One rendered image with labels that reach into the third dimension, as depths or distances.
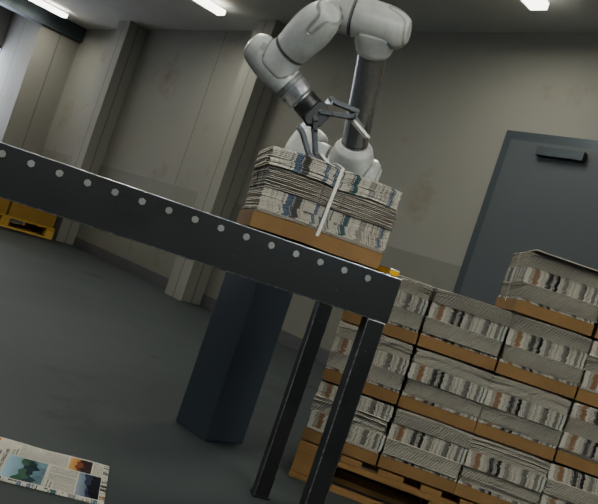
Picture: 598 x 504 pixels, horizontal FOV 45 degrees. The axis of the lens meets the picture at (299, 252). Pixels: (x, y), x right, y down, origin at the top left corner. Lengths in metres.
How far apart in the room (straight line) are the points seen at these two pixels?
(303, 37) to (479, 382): 1.39
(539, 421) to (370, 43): 1.44
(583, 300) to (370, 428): 0.89
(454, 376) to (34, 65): 9.31
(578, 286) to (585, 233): 2.38
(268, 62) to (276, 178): 0.33
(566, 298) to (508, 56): 3.48
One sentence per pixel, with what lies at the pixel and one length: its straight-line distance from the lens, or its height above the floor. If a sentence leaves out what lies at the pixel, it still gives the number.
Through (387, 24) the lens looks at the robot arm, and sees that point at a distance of 2.49.
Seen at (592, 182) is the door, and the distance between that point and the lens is 5.22.
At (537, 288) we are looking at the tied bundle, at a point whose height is 0.94.
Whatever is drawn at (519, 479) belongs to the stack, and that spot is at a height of 0.28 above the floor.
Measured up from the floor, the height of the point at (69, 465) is 0.01.
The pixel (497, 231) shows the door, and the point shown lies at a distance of 5.41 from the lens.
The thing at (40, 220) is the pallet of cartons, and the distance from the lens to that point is 9.45.
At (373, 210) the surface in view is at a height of 0.95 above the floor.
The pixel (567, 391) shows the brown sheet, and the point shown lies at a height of 0.63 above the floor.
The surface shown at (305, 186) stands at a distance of 1.92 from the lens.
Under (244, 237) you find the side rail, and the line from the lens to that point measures 1.76.
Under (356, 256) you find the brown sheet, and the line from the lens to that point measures 1.96.
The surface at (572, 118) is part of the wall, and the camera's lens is 5.51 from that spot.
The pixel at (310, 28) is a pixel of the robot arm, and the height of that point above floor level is 1.34.
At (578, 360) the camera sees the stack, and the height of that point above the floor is 0.74.
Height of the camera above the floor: 0.76
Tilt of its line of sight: 1 degrees up
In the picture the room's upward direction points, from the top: 19 degrees clockwise
